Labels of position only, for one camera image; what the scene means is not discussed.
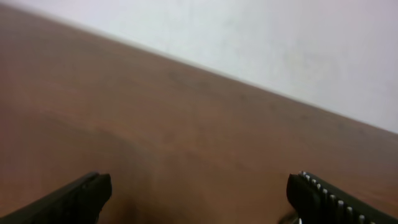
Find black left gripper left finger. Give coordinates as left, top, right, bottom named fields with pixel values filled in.
left=1, top=172, right=112, bottom=224

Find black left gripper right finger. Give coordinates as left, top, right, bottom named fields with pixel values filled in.
left=286, top=171, right=397, bottom=224

